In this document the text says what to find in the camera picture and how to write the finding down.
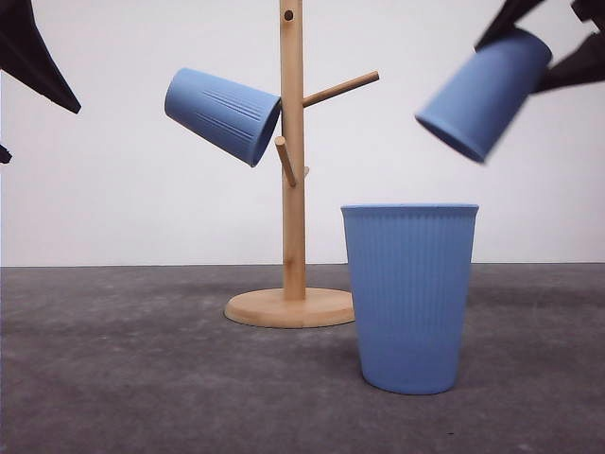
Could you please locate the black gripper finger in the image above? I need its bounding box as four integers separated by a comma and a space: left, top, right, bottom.
473, 0, 545, 52
0, 0, 82, 114
530, 0, 605, 95
0, 144, 12, 164

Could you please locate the blue ribbed cup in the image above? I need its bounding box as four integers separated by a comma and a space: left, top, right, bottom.
340, 203, 479, 395

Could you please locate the wooden mug tree stand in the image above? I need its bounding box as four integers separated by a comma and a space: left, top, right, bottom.
226, 0, 380, 328

